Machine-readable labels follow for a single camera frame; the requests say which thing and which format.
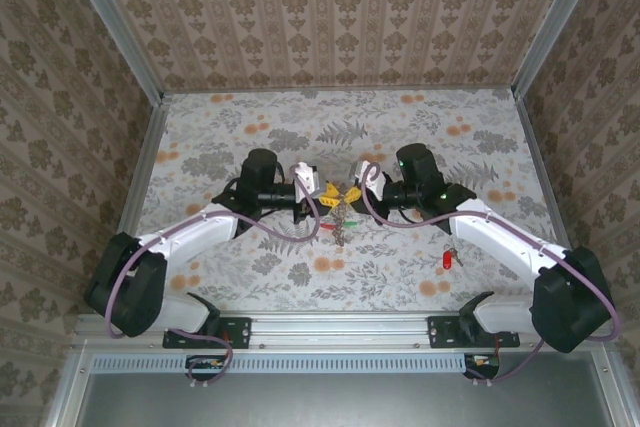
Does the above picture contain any floral patterned table cover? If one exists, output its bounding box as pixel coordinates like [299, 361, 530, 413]
[122, 89, 586, 316]

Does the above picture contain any black connector box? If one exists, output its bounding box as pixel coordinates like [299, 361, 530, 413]
[463, 352, 501, 381]
[185, 354, 227, 382]

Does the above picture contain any grey metal sheet panel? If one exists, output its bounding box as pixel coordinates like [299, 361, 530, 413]
[74, 369, 619, 427]

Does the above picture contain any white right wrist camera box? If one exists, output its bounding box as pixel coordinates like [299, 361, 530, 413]
[349, 160, 387, 199]

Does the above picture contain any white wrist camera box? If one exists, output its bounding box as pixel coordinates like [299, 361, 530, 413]
[291, 161, 325, 202]
[349, 160, 387, 199]

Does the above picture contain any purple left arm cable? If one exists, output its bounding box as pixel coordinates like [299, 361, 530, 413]
[104, 171, 321, 391]

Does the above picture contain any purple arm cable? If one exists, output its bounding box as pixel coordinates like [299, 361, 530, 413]
[104, 171, 321, 391]
[360, 161, 621, 388]

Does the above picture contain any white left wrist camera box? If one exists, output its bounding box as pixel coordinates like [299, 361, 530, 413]
[291, 161, 325, 202]

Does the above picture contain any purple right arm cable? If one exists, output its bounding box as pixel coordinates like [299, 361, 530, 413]
[360, 161, 621, 388]

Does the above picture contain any aluminium table side rail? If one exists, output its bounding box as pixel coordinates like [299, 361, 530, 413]
[47, 94, 171, 427]
[514, 91, 631, 427]

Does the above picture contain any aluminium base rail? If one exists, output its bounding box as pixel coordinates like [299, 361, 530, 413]
[69, 310, 617, 354]

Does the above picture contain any white slotted cable duct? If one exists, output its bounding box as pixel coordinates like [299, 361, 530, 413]
[92, 350, 474, 375]

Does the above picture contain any aluminium frame post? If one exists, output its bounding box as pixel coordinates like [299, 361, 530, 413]
[58, 0, 165, 104]
[513, 0, 611, 96]

